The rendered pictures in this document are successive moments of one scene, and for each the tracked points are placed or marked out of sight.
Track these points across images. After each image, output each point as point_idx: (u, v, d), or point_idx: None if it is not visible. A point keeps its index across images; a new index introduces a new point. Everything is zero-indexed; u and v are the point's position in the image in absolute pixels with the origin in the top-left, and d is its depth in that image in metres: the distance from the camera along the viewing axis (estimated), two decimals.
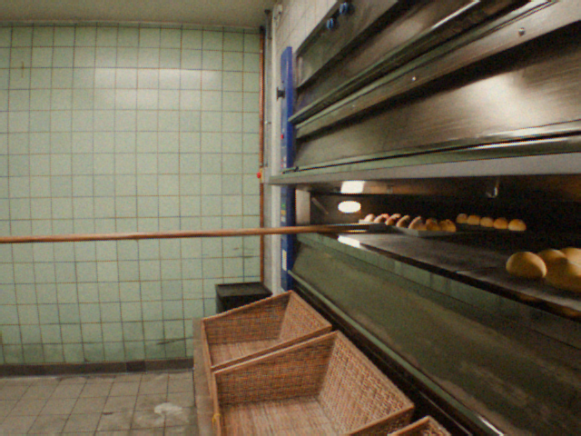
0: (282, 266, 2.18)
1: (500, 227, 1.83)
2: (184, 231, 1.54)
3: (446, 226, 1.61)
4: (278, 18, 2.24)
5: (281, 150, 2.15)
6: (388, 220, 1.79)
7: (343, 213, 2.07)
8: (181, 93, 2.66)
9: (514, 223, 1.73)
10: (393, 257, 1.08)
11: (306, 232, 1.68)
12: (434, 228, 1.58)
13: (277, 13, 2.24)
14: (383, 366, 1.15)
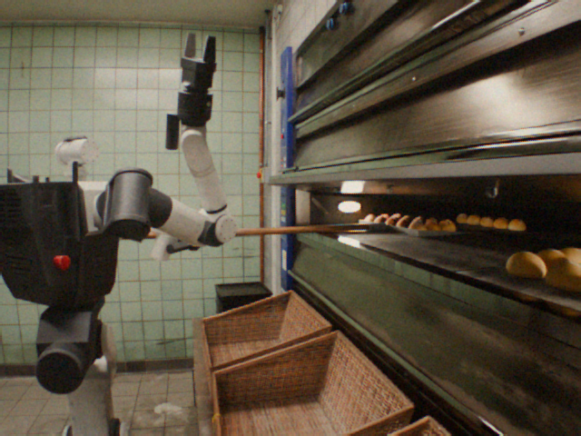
0: (282, 266, 2.18)
1: (500, 227, 1.83)
2: None
3: (446, 226, 1.61)
4: (278, 18, 2.24)
5: (281, 150, 2.15)
6: (388, 220, 1.79)
7: (343, 213, 2.07)
8: None
9: (514, 223, 1.73)
10: (393, 257, 1.08)
11: (306, 232, 1.68)
12: (434, 228, 1.58)
13: (277, 13, 2.24)
14: (383, 366, 1.15)
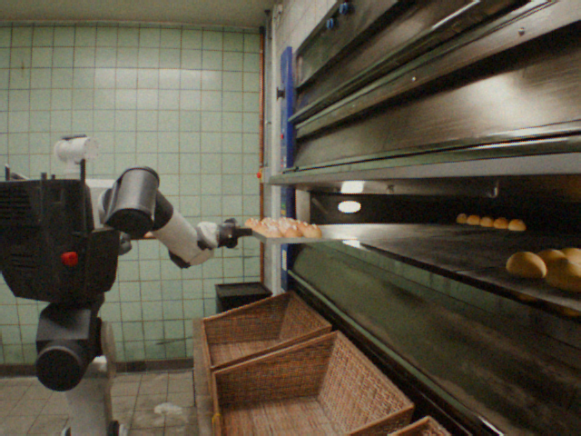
0: (282, 266, 2.18)
1: (500, 227, 1.83)
2: None
3: (310, 232, 1.45)
4: (278, 18, 2.24)
5: (281, 150, 2.15)
6: (256, 224, 1.62)
7: (343, 213, 2.07)
8: (181, 93, 2.66)
9: (514, 223, 1.73)
10: (393, 257, 1.08)
11: (157, 239, 1.51)
12: (291, 234, 1.41)
13: (277, 13, 2.24)
14: (383, 366, 1.15)
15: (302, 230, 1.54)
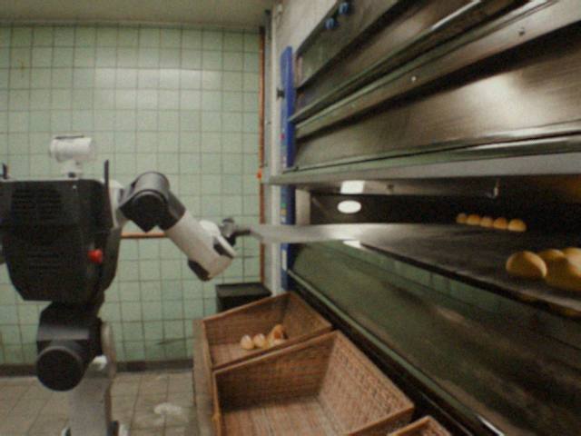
0: (282, 266, 2.18)
1: (500, 227, 1.83)
2: None
3: None
4: (278, 18, 2.24)
5: (281, 150, 2.15)
6: None
7: (343, 213, 2.07)
8: (181, 93, 2.66)
9: (514, 223, 1.73)
10: (393, 257, 1.08)
11: (155, 238, 1.51)
12: (298, 378, 1.45)
13: (277, 13, 2.24)
14: (383, 366, 1.15)
15: (267, 373, 1.53)
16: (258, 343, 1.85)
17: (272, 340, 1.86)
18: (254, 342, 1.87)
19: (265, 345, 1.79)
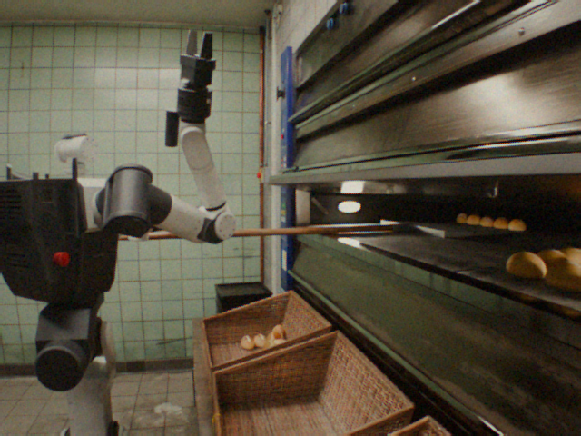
0: (282, 266, 2.18)
1: (500, 227, 1.83)
2: None
3: None
4: (278, 18, 2.24)
5: (281, 150, 2.15)
6: None
7: (343, 213, 2.07)
8: None
9: (514, 223, 1.73)
10: (393, 257, 1.08)
11: (330, 233, 1.66)
12: (298, 378, 1.45)
13: (277, 13, 2.24)
14: (383, 366, 1.15)
15: (267, 373, 1.53)
16: (258, 343, 1.85)
17: (272, 340, 1.86)
18: (254, 342, 1.87)
19: (265, 345, 1.79)
